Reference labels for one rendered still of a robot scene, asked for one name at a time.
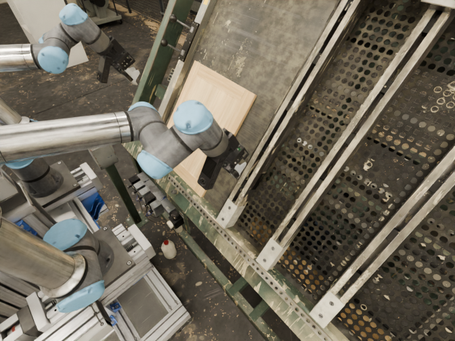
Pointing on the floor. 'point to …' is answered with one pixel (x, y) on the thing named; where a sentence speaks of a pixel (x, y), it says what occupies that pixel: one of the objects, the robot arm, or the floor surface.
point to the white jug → (168, 247)
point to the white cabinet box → (43, 22)
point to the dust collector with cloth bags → (97, 10)
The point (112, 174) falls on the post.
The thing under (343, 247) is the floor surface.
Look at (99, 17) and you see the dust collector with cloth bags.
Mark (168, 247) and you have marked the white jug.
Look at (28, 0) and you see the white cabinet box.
